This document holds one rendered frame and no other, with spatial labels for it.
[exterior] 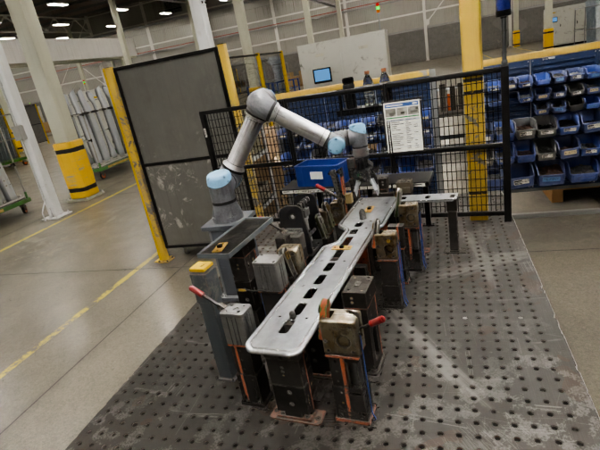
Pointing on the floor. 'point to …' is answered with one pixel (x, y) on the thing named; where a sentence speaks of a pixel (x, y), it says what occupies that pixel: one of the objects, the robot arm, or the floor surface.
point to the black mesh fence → (410, 153)
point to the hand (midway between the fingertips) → (367, 194)
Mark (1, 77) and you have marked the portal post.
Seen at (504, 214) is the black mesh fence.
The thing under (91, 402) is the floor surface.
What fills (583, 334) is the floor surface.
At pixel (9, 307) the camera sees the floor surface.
